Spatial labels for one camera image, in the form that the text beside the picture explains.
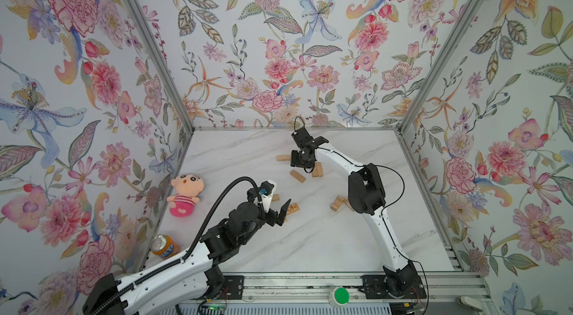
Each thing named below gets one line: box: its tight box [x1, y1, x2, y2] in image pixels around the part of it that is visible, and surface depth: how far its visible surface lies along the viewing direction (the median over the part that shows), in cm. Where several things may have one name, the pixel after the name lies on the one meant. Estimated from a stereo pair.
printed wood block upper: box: [286, 203, 300, 215], surface depth 94 cm
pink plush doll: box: [166, 173, 205, 218], surface depth 91 cm
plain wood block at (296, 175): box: [289, 169, 306, 184], surface depth 105 cm
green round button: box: [334, 287, 350, 304], surface depth 67 cm
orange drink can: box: [149, 233, 182, 260], surface depth 75 cm
